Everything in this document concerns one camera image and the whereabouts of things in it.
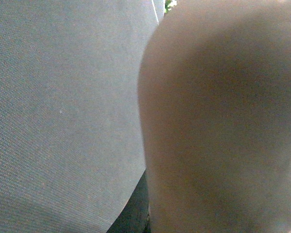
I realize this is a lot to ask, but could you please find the beige plastic dustpan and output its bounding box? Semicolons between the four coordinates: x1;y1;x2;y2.
138;0;291;233

